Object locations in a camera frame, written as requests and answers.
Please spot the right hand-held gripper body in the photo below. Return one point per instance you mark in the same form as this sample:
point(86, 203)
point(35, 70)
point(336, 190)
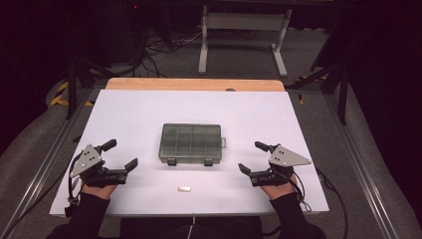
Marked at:
point(287, 158)

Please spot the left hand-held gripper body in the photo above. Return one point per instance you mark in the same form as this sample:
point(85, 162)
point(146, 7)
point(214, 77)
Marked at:
point(87, 162)

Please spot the small white block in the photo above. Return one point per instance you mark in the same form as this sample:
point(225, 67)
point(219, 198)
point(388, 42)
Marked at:
point(184, 189)

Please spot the clear grey compartment box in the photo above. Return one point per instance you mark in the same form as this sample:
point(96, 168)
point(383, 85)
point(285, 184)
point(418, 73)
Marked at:
point(190, 142)

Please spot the person's left hand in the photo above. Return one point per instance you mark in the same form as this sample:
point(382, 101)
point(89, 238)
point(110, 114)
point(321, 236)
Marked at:
point(99, 191)

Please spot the person's right hand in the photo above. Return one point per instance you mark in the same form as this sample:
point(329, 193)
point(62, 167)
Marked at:
point(278, 191)

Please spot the yellow black floor tape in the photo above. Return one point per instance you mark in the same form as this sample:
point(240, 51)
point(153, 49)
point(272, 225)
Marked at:
point(301, 99)
point(61, 94)

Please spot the person's torso in black clothing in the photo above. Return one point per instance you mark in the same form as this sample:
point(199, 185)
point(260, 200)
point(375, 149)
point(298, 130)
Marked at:
point(219, 228)

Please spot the black tripod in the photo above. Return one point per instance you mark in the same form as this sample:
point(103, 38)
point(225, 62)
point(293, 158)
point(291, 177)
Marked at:
point(343, 93)
point(71, 86)

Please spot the white board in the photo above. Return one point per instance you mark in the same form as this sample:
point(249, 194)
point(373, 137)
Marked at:
point(199, 106)

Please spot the wooden table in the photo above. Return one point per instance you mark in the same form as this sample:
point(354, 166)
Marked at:
point(185, 84)

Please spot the grey metal stand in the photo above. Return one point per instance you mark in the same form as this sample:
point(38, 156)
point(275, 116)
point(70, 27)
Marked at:
point(245, 21)

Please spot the aluminium rail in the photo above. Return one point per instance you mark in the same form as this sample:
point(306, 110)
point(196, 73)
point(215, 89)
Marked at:
point(361, 166)
point(43, 169)

